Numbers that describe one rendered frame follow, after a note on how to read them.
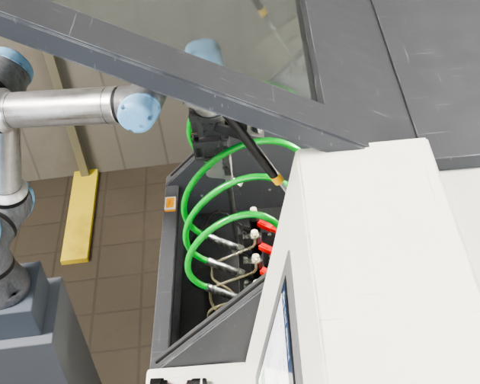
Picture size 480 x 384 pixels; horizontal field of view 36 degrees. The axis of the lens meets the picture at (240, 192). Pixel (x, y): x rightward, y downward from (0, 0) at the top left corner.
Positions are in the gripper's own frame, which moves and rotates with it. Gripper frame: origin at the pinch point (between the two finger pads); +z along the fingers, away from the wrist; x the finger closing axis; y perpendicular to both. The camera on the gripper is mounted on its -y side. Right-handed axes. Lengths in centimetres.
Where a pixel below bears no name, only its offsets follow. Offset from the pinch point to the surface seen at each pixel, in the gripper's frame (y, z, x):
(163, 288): 19.9, 25.9, 9.0
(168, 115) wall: 39, 91, -164
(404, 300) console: -26, -34, 70
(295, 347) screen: -11, -23, 68
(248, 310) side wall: -2.6, 6.5, 35.0
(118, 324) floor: 58, 121, -61
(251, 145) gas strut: -6.8, -34.0, 33.2
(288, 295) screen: -11, -21, 56
